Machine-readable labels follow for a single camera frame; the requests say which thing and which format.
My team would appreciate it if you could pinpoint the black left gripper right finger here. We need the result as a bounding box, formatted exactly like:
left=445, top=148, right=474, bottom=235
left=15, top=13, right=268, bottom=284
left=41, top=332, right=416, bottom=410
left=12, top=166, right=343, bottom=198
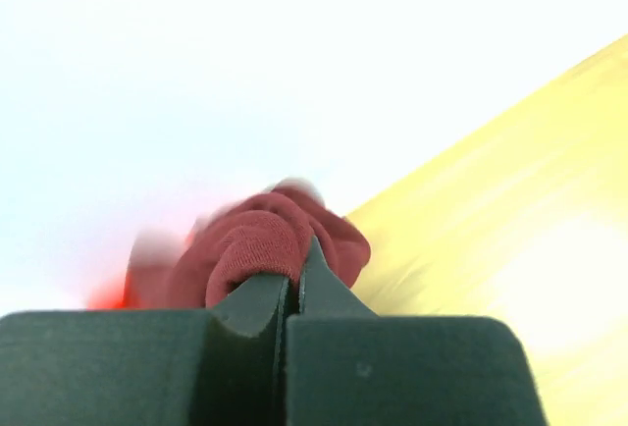
left=286, top=240, right=546, bottom=426

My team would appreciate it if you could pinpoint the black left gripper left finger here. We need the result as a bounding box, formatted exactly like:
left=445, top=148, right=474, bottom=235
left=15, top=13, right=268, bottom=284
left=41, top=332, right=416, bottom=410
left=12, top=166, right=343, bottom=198
left=1, top=275, right=288, bottom=426

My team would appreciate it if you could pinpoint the maroon t shirt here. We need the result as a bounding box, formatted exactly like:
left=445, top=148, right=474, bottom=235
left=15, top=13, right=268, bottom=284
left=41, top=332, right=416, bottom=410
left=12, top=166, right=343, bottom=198
left=123, top=178, right=371, bottom=309

